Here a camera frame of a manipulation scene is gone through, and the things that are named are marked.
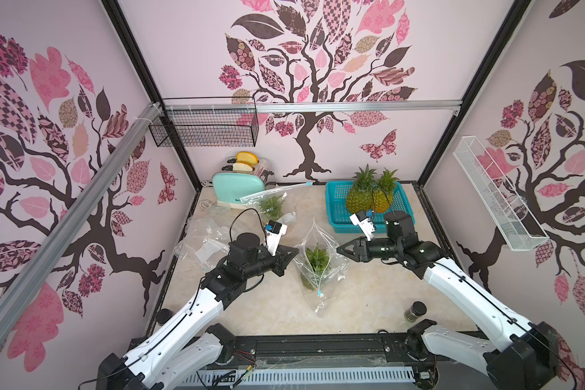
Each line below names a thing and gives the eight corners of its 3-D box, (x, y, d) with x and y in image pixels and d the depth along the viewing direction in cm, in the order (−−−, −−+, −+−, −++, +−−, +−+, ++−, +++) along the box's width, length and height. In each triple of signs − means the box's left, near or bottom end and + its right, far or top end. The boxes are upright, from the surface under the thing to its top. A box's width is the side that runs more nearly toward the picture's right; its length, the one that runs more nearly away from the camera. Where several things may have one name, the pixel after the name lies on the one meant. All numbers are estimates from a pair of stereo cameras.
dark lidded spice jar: (404, 322, 81) (416, 314, 73) (401, 310, 83) (412, 301, 75) (416, 322, 81) (428, 314, 73) (412, 310, 83) (424, 301, 75)
